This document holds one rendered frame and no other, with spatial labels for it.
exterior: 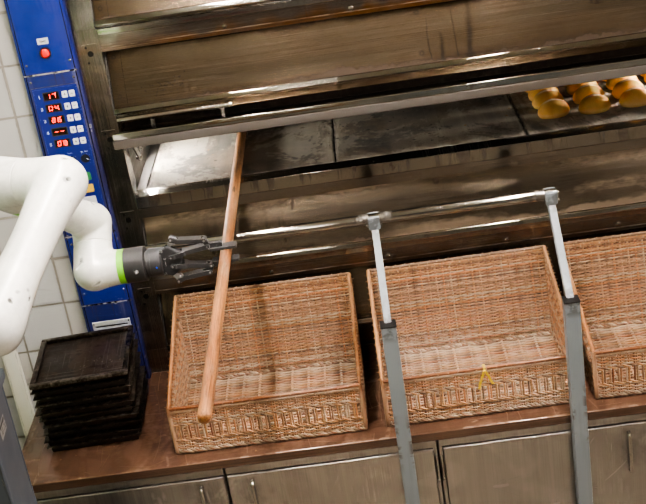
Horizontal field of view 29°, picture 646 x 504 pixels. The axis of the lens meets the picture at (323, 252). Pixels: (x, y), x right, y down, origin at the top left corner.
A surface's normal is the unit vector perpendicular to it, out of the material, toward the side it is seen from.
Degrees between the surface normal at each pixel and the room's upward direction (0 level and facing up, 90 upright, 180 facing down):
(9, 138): 90
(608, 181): 70
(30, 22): 90
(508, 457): 91
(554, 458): 90
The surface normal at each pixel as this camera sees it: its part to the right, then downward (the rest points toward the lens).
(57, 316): 0.02, 0.42
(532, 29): -0.04, 0.08
